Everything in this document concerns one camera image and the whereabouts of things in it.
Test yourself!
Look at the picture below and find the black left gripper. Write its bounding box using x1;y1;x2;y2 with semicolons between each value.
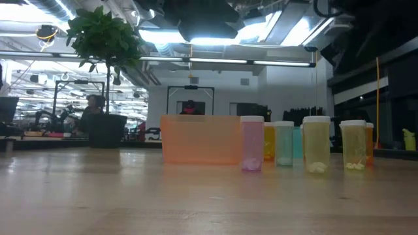
162;0;246;43

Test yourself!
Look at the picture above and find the pink pill bottle white cap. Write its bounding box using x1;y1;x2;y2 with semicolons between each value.
240;115;265;172

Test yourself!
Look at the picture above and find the orange pill bottle white cap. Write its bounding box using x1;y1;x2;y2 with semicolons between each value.
365;122;375;165
263;121;276;162

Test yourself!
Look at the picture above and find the small teal pill bottle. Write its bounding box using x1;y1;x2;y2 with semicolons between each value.
273;120;295;167

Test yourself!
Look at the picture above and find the yellow pill bottle white cap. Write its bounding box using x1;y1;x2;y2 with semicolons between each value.
338;119;368;172
301;115;332;174

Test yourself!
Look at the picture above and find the translucent orange plastic bin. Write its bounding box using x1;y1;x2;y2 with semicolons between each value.
159;114;244;165

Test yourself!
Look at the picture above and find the long ceiling light bar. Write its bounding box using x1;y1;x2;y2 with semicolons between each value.
138;55;317;69

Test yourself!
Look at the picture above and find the person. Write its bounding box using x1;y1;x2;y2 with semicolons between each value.
71;94;106;137
179;99;202;116

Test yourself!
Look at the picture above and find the green leafy potted plant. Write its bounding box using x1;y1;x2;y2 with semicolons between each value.
65;5;145;116

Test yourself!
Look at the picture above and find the black background cabinet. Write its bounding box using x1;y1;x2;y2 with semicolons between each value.
236;102;272;123

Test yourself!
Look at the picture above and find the black slatted rack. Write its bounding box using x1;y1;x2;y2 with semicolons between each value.
281;106;325;127

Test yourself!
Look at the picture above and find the black plant pot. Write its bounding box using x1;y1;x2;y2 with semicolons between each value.
88;114;129;149

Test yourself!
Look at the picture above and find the dark computer monitor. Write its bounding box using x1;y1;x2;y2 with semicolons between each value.
0;96;20;125

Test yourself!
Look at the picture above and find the yellow-green spray bottle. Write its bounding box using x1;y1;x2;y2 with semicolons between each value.
402;127;417;151

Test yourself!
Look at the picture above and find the black background gantry frame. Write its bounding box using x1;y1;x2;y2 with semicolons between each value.
52;79;106;116
166;84;216;116

